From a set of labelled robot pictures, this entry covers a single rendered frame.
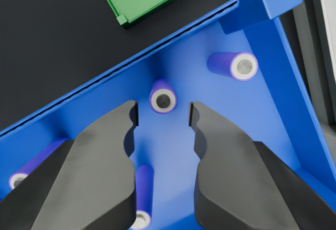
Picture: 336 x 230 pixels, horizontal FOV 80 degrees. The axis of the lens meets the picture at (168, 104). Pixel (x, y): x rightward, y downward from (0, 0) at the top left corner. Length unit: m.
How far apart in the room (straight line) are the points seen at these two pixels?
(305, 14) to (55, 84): 0.70
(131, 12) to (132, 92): 0.43
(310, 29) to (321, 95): 0.19
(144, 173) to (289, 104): 0.14
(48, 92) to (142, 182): 0.53
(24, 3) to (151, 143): 0.58
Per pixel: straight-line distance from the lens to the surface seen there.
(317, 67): 0.69
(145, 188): 0.19
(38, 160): 0.19
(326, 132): 0.72
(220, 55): 0.16
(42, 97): 0.70
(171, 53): 0.19
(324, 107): 0.73
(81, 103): 0.21
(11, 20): 0.72
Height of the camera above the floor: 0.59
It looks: 76 degrees down
